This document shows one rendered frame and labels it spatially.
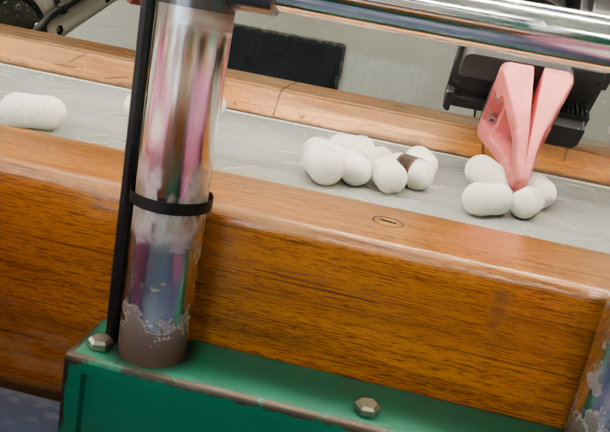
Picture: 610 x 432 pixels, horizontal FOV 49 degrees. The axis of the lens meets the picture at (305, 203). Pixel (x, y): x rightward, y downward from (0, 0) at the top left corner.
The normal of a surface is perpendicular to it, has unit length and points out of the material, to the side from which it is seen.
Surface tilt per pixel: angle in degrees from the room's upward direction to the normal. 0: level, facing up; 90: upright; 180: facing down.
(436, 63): 91
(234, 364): 0
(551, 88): 59
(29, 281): 90
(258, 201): 0
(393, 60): 90
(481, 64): 128
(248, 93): 45
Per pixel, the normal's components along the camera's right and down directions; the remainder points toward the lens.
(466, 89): -0.22, 0.78
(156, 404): -0.14, 0.25
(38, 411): 0.18, -0.95
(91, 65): 0.02, -0.50
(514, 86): -0.03, -0.27
